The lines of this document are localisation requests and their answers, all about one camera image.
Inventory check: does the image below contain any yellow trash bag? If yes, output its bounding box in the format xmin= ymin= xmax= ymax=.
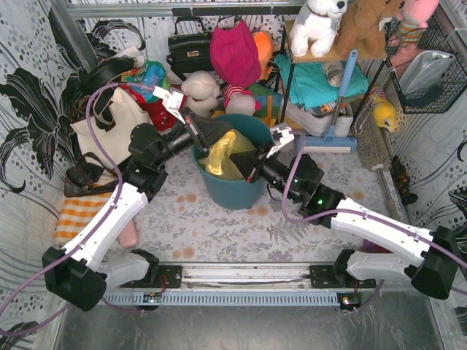
xmin=198 ymin=129 xmax=256 ymax=181

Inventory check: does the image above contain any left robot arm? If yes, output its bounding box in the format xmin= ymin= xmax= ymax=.
xmin=42 ymin=107 xmax=233 ymax=311

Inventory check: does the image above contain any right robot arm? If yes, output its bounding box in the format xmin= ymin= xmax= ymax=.
xmin=230 ymin=144 xmax=464 ymax=300

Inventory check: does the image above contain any teal trash bin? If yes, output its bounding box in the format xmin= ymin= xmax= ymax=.
xmin=192 ymin=114 xmax=273 ymax=210

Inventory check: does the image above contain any cream canvas tote bag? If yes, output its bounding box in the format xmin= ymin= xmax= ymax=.
xmin=71 ymin=87 xmax=152 ymax=168

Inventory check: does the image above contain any magenta cloth bag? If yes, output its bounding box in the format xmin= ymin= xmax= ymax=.
xmin=210 ymin=20 xmax=261 ymax=88

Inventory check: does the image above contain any brown patterned bag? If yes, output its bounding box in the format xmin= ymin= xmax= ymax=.
xmin=63 ymin=152 xmax=119 ymax=198

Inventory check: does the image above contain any red clothing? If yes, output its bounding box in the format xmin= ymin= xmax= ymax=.
xmin=124 ymin=87 xmax=179 ymax=132

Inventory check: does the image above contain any cream plush lamb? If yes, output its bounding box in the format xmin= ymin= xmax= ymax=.
xmin=181 ymin=71 xmax=220 ymax=118

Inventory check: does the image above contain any pink head plush doll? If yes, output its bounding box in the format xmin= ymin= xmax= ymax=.
xmin=223 ymin=84 xmax=261 ymax=116

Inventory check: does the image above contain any rainbow folded cloth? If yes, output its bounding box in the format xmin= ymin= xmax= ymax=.
xmin=212 ymin=83 xmax=282 ymax=127

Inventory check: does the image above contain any white storage box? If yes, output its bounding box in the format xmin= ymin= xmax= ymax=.
xmin=285 ymin=104 xmax=353 ymax=137

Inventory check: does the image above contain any colorful printed cloth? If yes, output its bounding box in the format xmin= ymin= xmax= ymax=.
xmin=121 ymin=61 xmax=171 ymax=104

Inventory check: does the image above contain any black leather handbag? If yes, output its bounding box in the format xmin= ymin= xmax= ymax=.
xmin=166 ymin=16 xmax=215 ymax=81

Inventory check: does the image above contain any blue floor mop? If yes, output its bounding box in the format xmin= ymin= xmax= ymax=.
xmin=297 ymin=50 xmax=358 ymax=155

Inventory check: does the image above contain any teal folded cloth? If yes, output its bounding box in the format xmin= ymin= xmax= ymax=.
xmin=289 ymin=63 xmax=369 ymax=109

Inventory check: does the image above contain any orange plush toy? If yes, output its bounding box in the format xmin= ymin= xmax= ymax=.
xmin=252 ymin=31 xmax=273 ymax=80

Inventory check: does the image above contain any black round hat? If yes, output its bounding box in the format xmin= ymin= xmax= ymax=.
xmin=78 ymin=57 xmax=136 ymax=97

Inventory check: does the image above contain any pink sponge roll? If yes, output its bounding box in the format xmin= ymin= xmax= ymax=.
xmin=117 ymin=219 xmax=139 ymax=249

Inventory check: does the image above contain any yellow plush toy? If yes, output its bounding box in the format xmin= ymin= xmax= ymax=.
xmin=368 ymin=88 xmax=396 ymax=132

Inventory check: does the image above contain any black orange cloth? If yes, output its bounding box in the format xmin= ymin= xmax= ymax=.
xmin=390 ymin=155 xmax=418 ymax=206

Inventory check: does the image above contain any orange checkered towel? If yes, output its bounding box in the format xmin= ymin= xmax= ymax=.
xmin=55 ymin=193 xmax=111 ymax=246

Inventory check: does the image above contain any white plush dog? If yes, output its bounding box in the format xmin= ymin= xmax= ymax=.
xmin=290 ymin=0 xmax=348 ymax=58

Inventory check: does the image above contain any brown teddy bear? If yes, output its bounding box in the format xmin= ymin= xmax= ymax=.
xmin=336 ymin=0 xmax=405 ymax=57

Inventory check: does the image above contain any silver foil pouch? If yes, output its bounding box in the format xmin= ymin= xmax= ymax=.
xmin=399 ymin=50 xmax=456 ymax=95

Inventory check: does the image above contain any pink plush toy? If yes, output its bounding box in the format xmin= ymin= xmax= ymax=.
xmin=389 ymin=0 xmax=440 ymax=46

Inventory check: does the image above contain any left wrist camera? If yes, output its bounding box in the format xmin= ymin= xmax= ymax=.
xmin=153 ymin=86 xmax=185 ymax=124

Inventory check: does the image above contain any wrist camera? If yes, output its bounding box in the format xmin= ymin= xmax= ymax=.
xmin=266 ymin=122 xmax=295 ymax=159
xmin=153 ymin=86 xmax=185 ymax=124

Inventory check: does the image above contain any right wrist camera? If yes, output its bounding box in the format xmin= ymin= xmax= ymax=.
xmin=266 ymin=122 xmax=295 ymax=159

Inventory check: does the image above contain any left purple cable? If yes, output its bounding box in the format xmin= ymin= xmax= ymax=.
xmin=0 ymin=82 xmax=158 ymax=336

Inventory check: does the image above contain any purple cable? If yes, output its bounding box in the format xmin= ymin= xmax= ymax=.
xmin=282 ymin=131 xmax=467 ymax=314
xmin=0 ymin=82 xmax=158 ymax=336

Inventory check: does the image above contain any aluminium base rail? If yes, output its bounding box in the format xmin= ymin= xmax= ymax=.
xmin=94 ymin=260 xmax=447 ymax=306

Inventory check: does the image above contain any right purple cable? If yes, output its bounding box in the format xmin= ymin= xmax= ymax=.
xmin=282 ymin=131 xmax=467 ymax=314

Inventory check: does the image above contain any black wire basket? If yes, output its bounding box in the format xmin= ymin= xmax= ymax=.
xmin=385 ymin=17 xmax=466 ymax=114

